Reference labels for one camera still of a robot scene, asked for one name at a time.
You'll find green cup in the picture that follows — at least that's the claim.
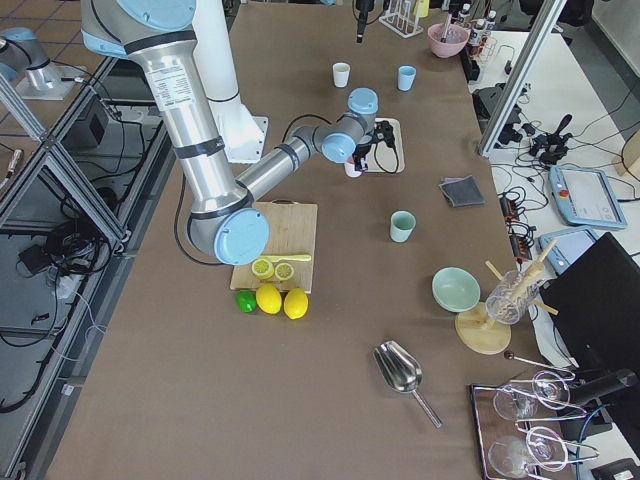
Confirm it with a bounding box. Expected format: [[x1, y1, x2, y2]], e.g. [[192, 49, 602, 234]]
[[390, 210, 416, 243]]

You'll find blue teach pendant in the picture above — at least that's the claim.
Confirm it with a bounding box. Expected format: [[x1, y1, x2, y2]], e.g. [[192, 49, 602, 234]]
[[538, 226, 599, 275], [549, 165, 628, 230]]

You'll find white wire cup rack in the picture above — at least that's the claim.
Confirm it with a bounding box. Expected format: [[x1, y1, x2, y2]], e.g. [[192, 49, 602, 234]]
[[378, 0, 424, 39]]

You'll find cream cup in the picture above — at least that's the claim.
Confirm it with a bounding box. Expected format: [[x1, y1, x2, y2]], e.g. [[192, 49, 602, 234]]
[[332, 62, 351, 88]]

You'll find lemon half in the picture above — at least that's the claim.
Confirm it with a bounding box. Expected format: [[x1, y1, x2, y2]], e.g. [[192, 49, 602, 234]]
[[274, 262, 295, 282], [251, 258, 275, 280]]

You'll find blue cup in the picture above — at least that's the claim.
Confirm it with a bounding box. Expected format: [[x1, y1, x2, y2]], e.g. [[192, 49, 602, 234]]
[[397, 65, 417, 92]]

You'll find metal muddler stick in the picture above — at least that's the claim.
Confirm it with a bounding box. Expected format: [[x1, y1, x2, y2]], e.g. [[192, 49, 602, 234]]
[[439, 13, 452, 43]]

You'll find wire glass rack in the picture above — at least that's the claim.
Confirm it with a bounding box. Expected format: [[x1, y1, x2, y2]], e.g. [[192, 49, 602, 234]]
[[469, 369, 599, 479]]

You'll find black monitor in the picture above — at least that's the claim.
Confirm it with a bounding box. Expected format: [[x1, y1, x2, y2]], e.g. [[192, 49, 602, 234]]
[[540, 231, 640, 401]]

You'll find yellow plastic knife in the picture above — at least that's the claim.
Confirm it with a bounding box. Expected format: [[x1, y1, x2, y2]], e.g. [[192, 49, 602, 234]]
[[259, 254, 312, 263]]

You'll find wooden cutting board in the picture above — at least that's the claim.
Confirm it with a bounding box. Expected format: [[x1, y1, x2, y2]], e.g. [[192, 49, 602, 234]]
[[254, 202, 318, 294]]

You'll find green bowl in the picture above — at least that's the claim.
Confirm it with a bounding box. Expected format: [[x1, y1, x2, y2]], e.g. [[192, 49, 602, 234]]
[[431, 267, 481, 313]]

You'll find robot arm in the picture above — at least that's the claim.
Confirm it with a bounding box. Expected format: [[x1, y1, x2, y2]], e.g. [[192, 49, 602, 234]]
[[1, 27, 59, 99], [81, 0, 378, 265]]

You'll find whole lemon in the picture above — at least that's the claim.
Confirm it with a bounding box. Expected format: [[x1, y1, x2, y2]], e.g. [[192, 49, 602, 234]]
[[255, 284, 282, 315], [283, 288, 309, 320]]

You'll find metal scoop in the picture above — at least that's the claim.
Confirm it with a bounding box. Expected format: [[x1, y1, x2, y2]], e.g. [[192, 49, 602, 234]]
[[373, 340, 443, 429]]

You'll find pink bowl with ice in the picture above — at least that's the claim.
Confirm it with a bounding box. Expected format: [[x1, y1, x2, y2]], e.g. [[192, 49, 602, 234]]
[[427, 23, 469, 58]]

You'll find yellow cup on rack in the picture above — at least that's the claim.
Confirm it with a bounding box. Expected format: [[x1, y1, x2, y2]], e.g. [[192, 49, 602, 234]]
[[414, 0, 430, 18]]

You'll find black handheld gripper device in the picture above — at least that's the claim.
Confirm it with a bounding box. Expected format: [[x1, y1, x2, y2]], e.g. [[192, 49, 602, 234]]
[[529, 114, 573, 166]]

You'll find aluminium frame post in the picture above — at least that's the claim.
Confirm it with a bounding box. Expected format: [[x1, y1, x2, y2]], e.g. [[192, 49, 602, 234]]
[[478, 0, 566, 159]]

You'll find textured glass on tree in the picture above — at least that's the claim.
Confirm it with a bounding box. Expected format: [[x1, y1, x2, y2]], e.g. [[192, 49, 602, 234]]
[[486, 270, 539, 325]]

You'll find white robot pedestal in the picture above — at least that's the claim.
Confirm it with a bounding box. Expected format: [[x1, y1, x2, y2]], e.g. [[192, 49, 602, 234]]
[[192, 0, 269, 164]]

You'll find cream tray with rabbit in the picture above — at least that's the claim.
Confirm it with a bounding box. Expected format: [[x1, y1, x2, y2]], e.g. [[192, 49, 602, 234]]
[[365, 117, 405, 174]]

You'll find pink cup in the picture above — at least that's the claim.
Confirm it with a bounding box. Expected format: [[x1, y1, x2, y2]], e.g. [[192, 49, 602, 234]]
[[344, 158, 362, 178]]

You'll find green lime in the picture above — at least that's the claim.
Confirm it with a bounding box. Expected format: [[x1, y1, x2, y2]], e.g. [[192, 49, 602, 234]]
[[235, 290, 257, 313]]

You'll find grey folded cloth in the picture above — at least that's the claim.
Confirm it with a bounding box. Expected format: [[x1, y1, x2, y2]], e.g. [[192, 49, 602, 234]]
[[438, 175, 486, 208]]

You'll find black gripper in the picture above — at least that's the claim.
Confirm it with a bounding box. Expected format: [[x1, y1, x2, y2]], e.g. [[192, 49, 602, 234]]
[[352, 132, 380, 172]]

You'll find wooden mug tree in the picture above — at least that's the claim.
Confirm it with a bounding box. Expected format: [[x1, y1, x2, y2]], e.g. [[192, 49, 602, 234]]
[[455, 239, 558, 355]]

